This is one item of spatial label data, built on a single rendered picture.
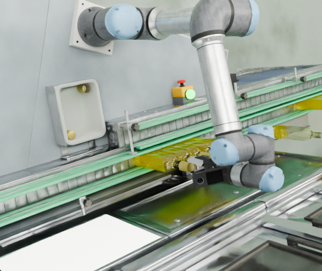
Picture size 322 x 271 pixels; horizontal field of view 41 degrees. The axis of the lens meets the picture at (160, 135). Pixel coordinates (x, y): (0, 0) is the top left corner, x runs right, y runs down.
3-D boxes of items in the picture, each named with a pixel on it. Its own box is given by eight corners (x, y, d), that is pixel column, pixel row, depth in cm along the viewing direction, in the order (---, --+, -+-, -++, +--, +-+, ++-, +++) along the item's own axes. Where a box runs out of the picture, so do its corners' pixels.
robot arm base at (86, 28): (80, 1, 161) (93, -3, 153) (114, 13, 170) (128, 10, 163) (74, 41, 161) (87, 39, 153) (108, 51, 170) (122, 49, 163)
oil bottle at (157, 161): (135, 166, 171) (170, 173, 154) (133, 152, 169) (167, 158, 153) (146, 162, 174) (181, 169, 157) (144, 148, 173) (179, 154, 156)
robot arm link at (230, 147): (197, -17, 113) (236, 165, 110) (226, -14, 120) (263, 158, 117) (170, 1, 122) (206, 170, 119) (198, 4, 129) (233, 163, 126)
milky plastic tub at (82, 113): (56, 144, 162) (66, 147, 156) (44, 86, 158) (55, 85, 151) (95, 134, 173) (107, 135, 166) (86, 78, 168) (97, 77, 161)
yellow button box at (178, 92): (172, 102, 197) (183, 103, 191) (170, 86, 196) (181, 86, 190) (184, 100, 201) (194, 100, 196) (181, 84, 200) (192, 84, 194)
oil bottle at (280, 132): (272, 138, 225) (317, 142, 204) (270, 128, 223) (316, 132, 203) (278, 134, 228) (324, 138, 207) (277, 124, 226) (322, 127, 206)
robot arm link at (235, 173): (241, 191, 130) (237, 165, 128) (229, 188, 134) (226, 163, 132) (256, 183, 135) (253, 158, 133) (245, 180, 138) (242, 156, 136)
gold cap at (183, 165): (179, 172, 151) (187, 173, 148) (177, 162, 151) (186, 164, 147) (186, 169, 153) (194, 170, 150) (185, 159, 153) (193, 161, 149)
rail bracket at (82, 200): (68, 212, 154) (86, 220, 144) (64, 193, 153) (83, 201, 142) (78, 208, 157) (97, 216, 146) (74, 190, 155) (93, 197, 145)
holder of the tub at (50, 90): (59, 157, 164) (68, 160, 158) (44, 86, 158) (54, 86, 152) (97, 146, 174) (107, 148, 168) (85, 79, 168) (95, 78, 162)
